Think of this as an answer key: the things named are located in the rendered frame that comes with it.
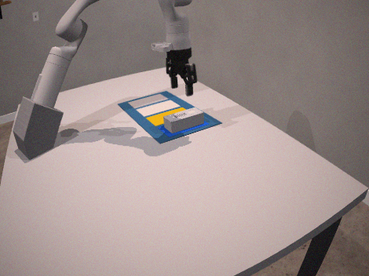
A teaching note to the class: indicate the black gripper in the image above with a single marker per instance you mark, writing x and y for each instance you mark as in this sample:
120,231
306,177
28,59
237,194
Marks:
186,70

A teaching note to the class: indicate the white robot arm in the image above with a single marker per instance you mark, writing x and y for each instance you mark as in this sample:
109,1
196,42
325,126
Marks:
73,30

